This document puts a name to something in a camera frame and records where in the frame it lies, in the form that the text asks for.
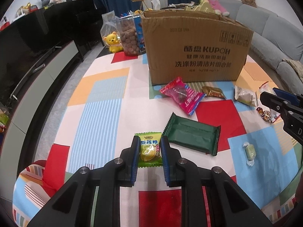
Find black television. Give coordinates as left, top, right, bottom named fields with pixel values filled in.
left=0, top=10, right=59, bottom=104

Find grey sectional sofa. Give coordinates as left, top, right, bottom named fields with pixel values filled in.
left=219, top=0, right=302, bottom=94

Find brown cardboard box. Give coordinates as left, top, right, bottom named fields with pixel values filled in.
left=141, top=10, right=254, bottom=85

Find green yellow candy packet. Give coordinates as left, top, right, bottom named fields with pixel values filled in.
left=135, top=132, right=162, bottom=168

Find grey bunny plush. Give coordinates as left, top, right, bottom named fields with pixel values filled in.
left=41, top=0, right=50, bottom=7

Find dark green wafer packet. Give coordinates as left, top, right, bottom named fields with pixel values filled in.
left=162, top=113, right=221, bottom=156

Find brown teddy bear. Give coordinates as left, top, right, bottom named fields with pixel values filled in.
left=241, top=0, right=257, bottom=8

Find clear bag of nuts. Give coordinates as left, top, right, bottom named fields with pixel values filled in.
left=100, top=10, right=118, bottom=48

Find remote control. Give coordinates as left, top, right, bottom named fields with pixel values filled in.
left=31, top=64, right=46, bottom=74

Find beige clothes pile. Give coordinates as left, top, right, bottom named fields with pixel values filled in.
left=283, top=59, right=303, bottom=82

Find yellow bear figurine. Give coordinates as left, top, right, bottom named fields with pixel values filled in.
left=103, top=32, right=123, bottom=53

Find white pastry packet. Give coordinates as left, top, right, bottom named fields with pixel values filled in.
left=234, top=86, right=258, bottom=107

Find black piano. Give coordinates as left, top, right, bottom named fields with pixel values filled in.
left=44, top=0, right=106, bottom=56

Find pink red snack bag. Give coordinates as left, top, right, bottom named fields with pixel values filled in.
left=160, top=76, right=205, bottom=115

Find clear jar of cookies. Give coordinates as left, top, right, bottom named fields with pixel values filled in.
left=116, top=14, right=146, bottom=56

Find pale green candy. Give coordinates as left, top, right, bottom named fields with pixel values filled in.
left=243, top=142, right=256, bottom=166

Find colourful patchwork tablecloth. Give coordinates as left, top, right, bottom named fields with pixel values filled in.
left=12, top=54, right=302, bottom=226

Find pink plush toy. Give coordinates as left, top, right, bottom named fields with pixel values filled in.
left=207, top=0, right=230, bottom=17

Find gold foil snack packet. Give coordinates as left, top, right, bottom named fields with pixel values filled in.
left=201, top=86, right=226, bottom=99

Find gold mountain-shaped candy box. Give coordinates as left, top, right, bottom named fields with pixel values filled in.
left=184, top=0, right=216, bottom=14

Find grey black tv console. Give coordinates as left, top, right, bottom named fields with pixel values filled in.
left=1, top=41, right=79, bottom=201

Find clear plastic wrapper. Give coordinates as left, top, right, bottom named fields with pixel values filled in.
left=259, top=82, right=280, bottom=123

